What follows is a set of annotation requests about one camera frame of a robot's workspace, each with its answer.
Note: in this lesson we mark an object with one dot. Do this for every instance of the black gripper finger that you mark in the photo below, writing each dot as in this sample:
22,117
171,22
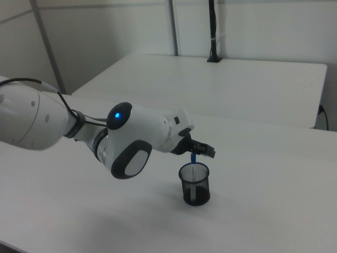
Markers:
193,149
201,150

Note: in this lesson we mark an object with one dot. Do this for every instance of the dark Franka gripper body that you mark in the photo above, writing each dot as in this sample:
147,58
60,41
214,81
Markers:
184,146

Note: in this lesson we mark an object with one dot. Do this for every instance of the blue and white marker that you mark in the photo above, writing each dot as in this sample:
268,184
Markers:
193,158

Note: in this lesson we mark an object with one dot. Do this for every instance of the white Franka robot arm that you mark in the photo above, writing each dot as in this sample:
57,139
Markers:
142,126

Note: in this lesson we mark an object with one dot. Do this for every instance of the black mesh pen cup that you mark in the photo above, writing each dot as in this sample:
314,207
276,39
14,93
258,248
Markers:
201,192

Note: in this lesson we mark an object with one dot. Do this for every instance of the white rectangular table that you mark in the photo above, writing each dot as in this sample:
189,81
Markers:
210,87

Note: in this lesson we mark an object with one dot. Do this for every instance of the gray metal partition post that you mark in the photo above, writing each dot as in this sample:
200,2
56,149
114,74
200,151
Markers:
175,29

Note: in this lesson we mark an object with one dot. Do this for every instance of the black camera pole with clamp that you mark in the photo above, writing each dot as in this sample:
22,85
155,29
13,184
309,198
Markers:
212,26

